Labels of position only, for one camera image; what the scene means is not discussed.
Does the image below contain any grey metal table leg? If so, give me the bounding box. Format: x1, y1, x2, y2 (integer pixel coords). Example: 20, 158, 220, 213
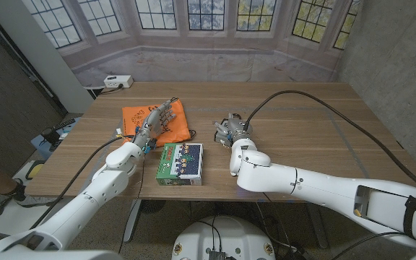
305, 202, 330, 249
123, 199, 142, 243

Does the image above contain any thin black left wrist cable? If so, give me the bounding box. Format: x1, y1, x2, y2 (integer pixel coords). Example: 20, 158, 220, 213
117, 151, 147, 254

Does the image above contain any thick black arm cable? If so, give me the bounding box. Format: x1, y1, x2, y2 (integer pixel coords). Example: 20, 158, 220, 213
243, 90, 416, 199
30, 135, 126, 230

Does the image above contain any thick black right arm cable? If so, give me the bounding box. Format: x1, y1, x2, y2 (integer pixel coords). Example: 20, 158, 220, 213
243, 90, 416, 199

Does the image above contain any grey combination lock box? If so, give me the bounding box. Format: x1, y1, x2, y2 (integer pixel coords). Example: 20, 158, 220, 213
213, 128, 230, 146

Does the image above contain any black round device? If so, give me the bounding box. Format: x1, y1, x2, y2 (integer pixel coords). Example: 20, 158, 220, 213
41, 128, 61, 146

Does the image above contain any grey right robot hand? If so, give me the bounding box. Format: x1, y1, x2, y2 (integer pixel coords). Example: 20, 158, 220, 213
214, 113, 254, 147

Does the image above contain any white floor mat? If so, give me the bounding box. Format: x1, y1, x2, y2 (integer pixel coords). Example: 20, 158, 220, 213
0, 197, 64, 235

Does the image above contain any printed window backdrop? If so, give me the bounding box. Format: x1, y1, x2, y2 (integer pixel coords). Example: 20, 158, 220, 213
22, 0, 363, 87

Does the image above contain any green printed cardboard box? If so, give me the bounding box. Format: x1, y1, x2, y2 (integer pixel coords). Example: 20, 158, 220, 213
155, 142, 204, 186

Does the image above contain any black power strip cable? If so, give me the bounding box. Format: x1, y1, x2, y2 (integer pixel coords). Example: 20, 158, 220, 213
95, 83, 124, 97

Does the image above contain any yellow black floor object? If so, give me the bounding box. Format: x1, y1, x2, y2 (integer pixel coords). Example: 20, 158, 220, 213
25, 160, 46, 181

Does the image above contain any white power strip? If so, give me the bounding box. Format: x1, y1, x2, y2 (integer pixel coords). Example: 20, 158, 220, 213
103, 74, 134, 90

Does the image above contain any black round fan base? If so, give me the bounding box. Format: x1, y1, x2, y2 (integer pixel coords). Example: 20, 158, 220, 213
139, 199, 167, 215

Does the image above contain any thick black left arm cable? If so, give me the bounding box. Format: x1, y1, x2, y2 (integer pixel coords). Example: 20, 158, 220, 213
30, 135, 126, 230

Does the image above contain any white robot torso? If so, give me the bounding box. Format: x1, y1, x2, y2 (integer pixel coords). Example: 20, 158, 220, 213
170, 215, 277, 260

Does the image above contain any black torso cable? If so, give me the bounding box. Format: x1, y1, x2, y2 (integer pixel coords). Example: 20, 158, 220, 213
197, 215, 223, 254

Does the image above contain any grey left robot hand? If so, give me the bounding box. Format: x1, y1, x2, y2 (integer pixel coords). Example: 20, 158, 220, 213
131, 100, 177, 151

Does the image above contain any orange drawstring bag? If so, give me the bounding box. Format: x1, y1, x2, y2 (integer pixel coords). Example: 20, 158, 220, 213
121, 97, 197, 149

